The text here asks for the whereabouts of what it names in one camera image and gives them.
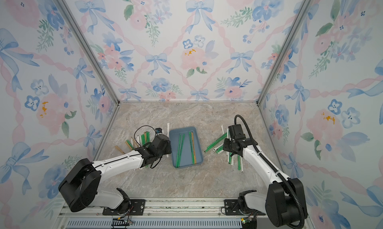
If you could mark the aluminium mounting rail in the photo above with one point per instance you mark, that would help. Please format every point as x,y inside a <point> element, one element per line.
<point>167,213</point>

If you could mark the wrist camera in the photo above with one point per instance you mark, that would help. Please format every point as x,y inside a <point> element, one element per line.
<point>158,131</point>
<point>236,132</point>

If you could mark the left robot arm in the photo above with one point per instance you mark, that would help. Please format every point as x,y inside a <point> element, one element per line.
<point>81,187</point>

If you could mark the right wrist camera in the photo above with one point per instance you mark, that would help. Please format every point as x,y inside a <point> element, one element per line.
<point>236,132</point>

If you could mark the blue plastic storage tray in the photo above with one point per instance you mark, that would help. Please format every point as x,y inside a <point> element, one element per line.
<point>186,153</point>

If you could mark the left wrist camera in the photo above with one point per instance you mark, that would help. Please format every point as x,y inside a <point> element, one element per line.
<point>158,131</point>

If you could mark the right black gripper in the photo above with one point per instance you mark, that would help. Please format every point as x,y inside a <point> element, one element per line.
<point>226,144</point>

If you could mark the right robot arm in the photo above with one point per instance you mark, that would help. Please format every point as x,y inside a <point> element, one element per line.
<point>284,203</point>

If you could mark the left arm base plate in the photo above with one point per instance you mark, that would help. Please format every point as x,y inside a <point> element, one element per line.
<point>135,207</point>

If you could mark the brown paper straw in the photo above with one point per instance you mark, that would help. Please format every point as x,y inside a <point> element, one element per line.
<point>193,148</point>

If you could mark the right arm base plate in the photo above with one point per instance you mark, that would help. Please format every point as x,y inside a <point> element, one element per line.
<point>237,207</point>

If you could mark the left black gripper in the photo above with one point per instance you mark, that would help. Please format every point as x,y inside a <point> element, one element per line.
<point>169,149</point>

